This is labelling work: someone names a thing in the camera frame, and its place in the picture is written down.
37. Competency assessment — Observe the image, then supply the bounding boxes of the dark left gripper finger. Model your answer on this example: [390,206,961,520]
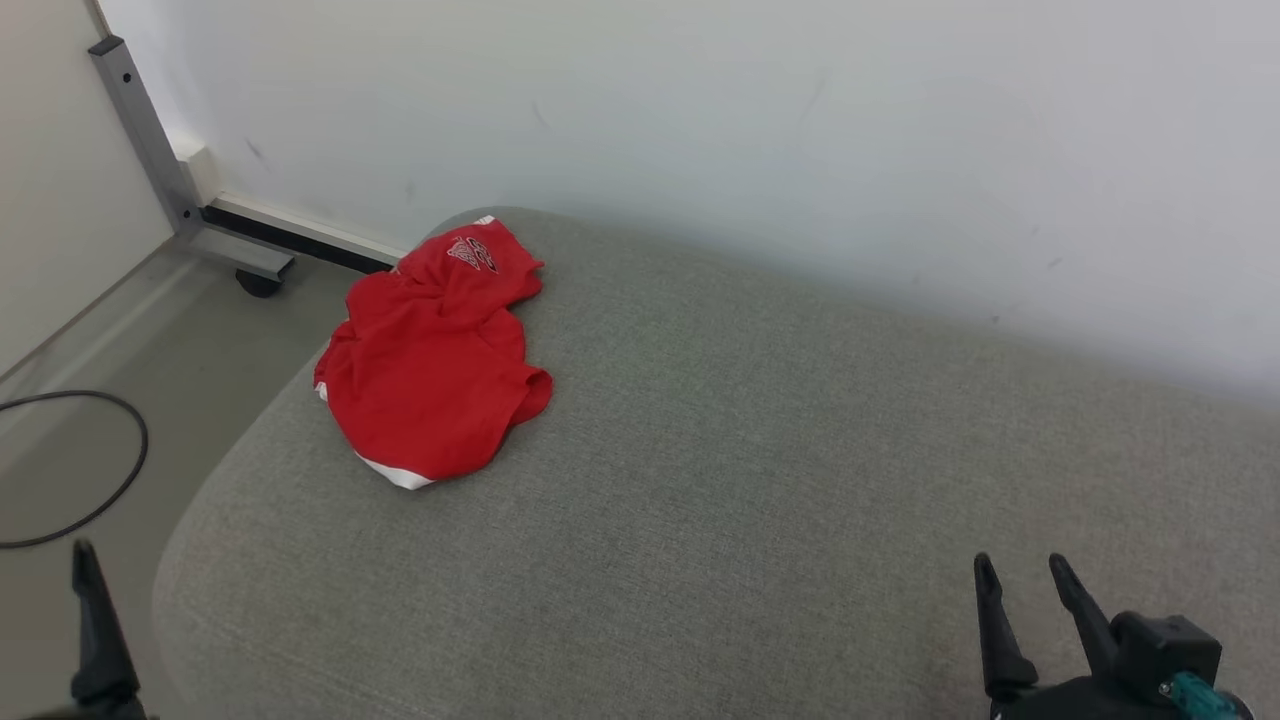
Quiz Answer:
[69,538,142,717]

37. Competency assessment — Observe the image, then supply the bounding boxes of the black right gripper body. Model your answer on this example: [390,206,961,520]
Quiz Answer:
[988,674,1253,720]

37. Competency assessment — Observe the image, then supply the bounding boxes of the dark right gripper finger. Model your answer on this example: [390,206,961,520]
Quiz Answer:
[1047,552,1120,679]
[972,553,1040,703]

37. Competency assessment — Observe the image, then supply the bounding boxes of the red shorts with white stripe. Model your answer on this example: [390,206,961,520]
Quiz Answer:
[312,214,554,491]

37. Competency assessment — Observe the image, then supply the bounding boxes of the white and black baseboard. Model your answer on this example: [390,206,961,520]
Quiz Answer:
[170,128,413,277]

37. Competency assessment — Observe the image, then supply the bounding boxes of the teal right camera cable plug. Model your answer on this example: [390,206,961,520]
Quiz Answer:
[1159,671,1243,720]

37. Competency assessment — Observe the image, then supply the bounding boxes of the black floor cable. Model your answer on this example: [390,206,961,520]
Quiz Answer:
[0,389,150,550]

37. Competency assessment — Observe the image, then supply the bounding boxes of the grey metal frame with caster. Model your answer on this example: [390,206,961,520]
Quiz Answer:
[87,36,297,300]

